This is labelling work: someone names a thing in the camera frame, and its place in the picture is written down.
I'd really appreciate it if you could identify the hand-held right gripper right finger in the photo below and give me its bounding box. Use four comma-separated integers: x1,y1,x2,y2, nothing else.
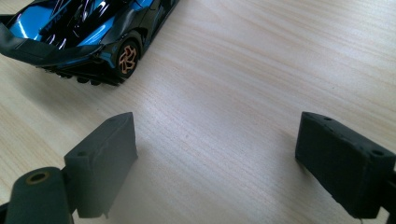
294,111,396,219

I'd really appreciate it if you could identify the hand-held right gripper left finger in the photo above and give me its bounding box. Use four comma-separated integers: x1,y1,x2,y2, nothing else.
64,111,138,219

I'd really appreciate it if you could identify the blue and black toy car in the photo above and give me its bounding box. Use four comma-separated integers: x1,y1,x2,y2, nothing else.
0,0,181,87

